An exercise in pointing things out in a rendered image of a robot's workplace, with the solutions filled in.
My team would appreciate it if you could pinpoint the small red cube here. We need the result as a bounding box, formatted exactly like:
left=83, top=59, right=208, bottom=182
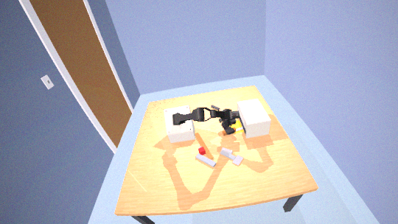
left=198, top=147, right=206, bottom=155

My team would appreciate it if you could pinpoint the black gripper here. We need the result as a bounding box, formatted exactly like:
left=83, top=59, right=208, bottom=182
left=219, top=118, right=235, bottom=136

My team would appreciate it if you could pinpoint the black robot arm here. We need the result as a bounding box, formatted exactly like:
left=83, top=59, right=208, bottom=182
left=172, top=107, right=240, bottom=127

